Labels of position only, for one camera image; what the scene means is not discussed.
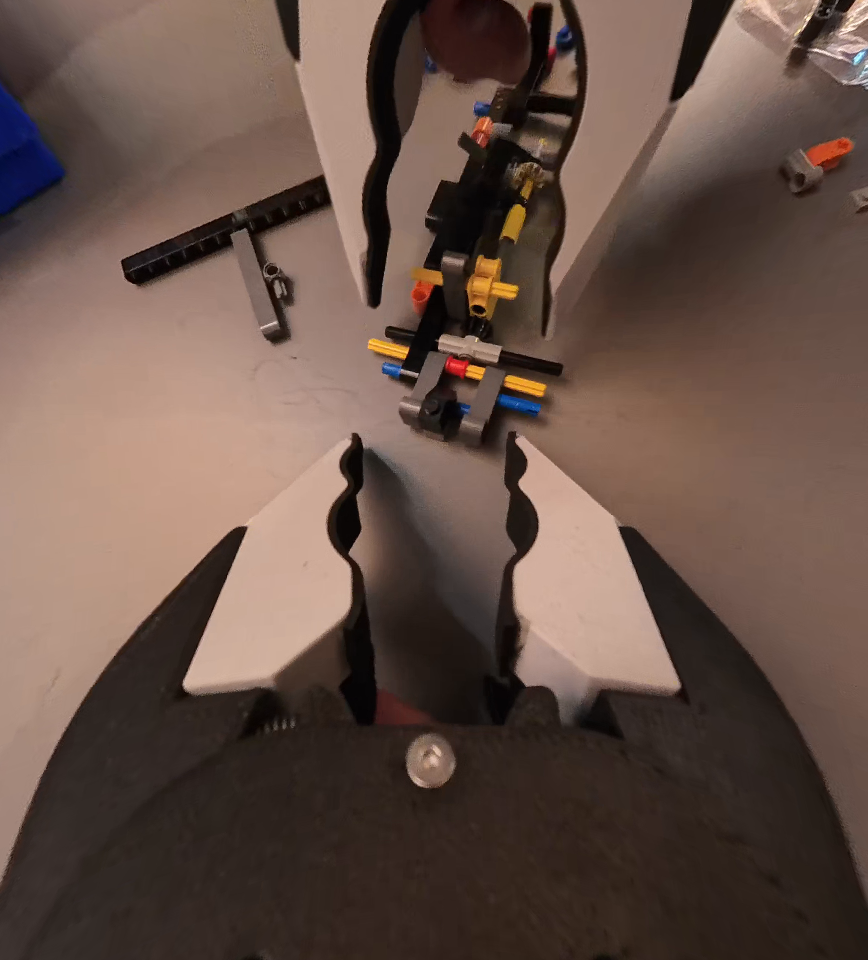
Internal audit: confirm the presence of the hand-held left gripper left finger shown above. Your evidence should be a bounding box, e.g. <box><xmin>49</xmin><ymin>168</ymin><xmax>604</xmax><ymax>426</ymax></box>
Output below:
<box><xmin>181</xmin><ymin>433</ymin><xmax>378</xmax><ymax>725</ymax></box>

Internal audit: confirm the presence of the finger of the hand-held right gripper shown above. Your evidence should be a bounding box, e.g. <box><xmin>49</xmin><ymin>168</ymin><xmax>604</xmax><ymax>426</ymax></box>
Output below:
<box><xmin>293</xmin><ymin>0</ymin><xmax>429</xmax><ymax>310</ymax></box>
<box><xmin>541</xmin><ymin>0</ymin><xmax>699</xmax><ymax>340</ymax></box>

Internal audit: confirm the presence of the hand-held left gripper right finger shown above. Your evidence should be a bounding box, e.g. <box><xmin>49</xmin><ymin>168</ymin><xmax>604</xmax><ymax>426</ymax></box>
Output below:
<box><xmin>492</xmin><ymin>432</ymin><xmax>682</xmax><ymax>725</ymax></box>

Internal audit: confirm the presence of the grey lego liftarm with pin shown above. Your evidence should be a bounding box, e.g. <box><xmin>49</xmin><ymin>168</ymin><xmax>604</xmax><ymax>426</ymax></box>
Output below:
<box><xmin>458</xmin><ymin>367</ymin><xmax>543</xmax><ymax>450</ymax></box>

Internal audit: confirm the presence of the multicolour lego technic assembly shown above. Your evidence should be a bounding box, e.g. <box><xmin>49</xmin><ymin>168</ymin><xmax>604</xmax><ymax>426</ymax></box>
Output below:
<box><xmin>368</xmin><ymin>0</ymin><xmax>579</xmax><ymax>450</ymax></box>

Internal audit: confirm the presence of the dark grey lego beam piece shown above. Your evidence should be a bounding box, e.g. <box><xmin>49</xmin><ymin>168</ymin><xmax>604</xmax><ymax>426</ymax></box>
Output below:
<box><xmin>794</xmin><ymin>0</ymin><xmax>855</xmax><ymax>42</ymax></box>

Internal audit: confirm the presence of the long black lego beam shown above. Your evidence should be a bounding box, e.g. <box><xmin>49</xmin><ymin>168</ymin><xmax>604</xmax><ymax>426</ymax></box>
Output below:
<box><xmin>120</xmin><ymin>176</ymin><xmax>330</xmax><ymax>286</ymax></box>

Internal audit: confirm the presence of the orange and grey lego connector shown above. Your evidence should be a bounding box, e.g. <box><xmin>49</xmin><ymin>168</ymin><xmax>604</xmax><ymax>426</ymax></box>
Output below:
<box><xmin>781</xmin><ymin>136</ymin><xmax>855</xmax><ymax>195</ymax></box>

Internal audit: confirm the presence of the person's right hand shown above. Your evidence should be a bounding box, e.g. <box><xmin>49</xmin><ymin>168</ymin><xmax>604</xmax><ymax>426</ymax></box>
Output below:
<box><xmin>420</xmin><ymin>0</ymin><xmax>526</xmax><ymax>85</ymax></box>

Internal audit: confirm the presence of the clear plastic bag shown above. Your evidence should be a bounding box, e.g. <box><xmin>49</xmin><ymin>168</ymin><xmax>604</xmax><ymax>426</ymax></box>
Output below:
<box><xmin>734</xmin><ymin>0</ymin><xmax>868</xmax><ymax>87</ymax></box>

